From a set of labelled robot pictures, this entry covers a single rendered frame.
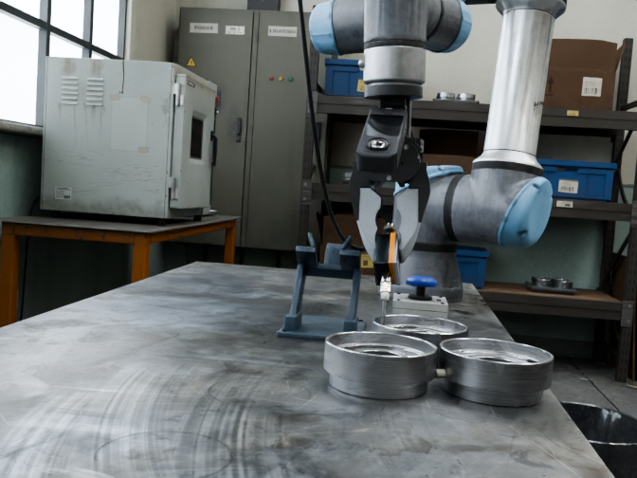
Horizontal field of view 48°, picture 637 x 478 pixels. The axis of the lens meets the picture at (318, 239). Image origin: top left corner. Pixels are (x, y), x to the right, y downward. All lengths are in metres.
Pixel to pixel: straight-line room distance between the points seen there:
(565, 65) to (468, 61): 0.73
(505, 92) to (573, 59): 3.14
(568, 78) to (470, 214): 3.20
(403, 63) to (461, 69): 3.96
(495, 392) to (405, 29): 0.43
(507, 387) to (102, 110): 2.56
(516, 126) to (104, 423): 0.86
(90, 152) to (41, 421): 2.53
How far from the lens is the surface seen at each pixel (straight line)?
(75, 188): 3.09
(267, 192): 4.58
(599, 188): 4.39
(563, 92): 4.35
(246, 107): 4.64
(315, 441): 0.54
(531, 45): 1.26
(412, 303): 0.93
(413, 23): 0.88
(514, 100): 1.24
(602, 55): 4.41
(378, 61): 0.88
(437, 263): 1.25
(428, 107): 4.17
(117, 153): 3.02
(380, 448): 0.54
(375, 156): 0.79
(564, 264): 4.87
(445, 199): 1.22
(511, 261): 4.81
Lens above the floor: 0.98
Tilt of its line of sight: 4 degrees down
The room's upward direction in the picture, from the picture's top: 4 degrees clockwise
